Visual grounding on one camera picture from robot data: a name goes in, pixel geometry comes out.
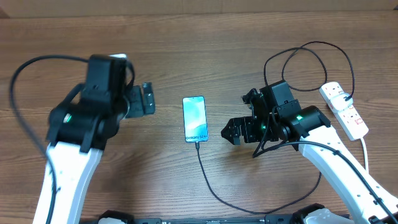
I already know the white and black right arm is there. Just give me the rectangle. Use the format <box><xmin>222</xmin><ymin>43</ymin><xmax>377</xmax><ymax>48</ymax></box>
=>
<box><xmin>221</xmin><ymin>81</ymin><xmax>397</xmax><ymax>223</ymax></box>

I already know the white power extension strip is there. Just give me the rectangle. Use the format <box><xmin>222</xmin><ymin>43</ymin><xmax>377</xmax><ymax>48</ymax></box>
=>
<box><xmin>319</xmin><ymin>82</ymin><xmax>369</xmax><ymax>141</ymax></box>

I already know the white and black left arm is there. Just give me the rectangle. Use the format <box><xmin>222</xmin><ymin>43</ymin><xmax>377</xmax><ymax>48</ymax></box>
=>
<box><xmin>9</xmin><ymin>54</ymin><xmax>155</xmax><ymax>223</ymax></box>

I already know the white power strip cord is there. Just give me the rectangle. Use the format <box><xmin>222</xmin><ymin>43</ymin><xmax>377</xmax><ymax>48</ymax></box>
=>
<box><xmin>359</xmin><ymin>137</ymin><xmax>370</xmax><ymax>174</ymax></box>

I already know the Samsung Galaxy smartphone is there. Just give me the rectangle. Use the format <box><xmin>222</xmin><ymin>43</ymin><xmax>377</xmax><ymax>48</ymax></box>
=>
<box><xmin>182</xmin><ymin>96</ymin><xmax>209</xmax><ymax>142</ymax></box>

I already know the black USB charging cable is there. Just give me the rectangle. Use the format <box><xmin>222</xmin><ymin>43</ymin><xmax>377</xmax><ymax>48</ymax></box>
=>
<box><xmin>195</xmin><ymin>40</ymin><xmax>356</xmax><ymax>215</ymax></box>

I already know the white USB charger adapter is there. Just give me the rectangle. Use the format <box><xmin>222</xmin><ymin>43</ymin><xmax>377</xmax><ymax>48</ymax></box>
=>
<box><xmin>328</xmin><ymin>93</ymin><xmax>353</xmax><ymax>113</ymax></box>

